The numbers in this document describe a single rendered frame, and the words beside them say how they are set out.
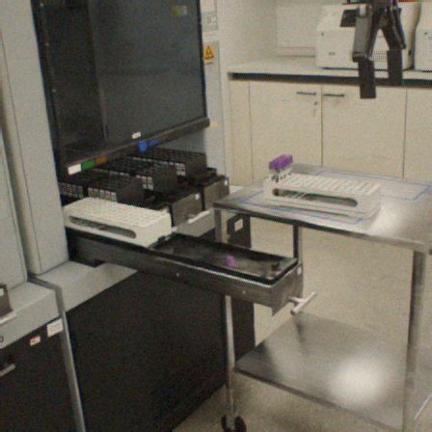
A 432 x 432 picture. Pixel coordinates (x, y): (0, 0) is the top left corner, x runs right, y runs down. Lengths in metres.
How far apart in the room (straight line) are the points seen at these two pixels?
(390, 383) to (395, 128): 1.99
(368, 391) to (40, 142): 1.13
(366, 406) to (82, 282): 0.84
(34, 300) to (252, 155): 2.80
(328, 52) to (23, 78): 2.48
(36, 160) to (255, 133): 2.65
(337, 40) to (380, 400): 2.34
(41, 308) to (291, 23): 3.38
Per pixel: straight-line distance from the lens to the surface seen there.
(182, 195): 1.79
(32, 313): 1.47
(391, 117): 3.58
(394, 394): 1.84
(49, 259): 1.58
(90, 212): 1.58
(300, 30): 4.46
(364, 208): 1.55
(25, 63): 1.48
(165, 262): 1.40
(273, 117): 3.92
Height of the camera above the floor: 1.38
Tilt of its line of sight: 20 degrees down
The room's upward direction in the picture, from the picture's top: 4 degrees counter-clockwise
